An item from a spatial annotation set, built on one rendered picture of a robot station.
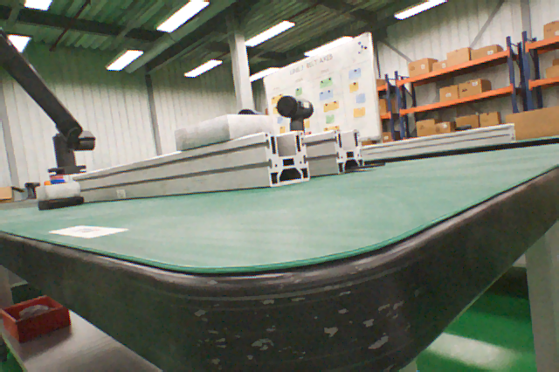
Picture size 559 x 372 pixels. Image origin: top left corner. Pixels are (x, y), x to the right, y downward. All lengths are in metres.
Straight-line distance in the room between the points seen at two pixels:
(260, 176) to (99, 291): 0.40
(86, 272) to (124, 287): 0.05
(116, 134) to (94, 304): 12.95
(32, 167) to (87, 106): 2.39
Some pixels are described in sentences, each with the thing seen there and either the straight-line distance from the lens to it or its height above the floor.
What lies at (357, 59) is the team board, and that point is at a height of 1.74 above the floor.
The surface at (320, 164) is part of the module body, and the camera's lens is 0.74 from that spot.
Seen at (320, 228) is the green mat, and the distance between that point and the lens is 0.16.
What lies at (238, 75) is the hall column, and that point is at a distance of 9.76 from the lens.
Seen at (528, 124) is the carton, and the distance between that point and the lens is 2.46.
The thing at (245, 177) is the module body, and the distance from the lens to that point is 0.60.
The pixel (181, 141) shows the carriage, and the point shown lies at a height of 0.88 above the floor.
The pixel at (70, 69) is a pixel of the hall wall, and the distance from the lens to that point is 13.24.
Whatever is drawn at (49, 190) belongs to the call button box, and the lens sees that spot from 1.07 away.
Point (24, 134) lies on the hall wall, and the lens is 12.48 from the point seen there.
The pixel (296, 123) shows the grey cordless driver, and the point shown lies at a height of 0.92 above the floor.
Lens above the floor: 0.81
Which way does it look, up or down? 3 degrees down
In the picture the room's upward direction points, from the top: 8 degrees counter-clockwise
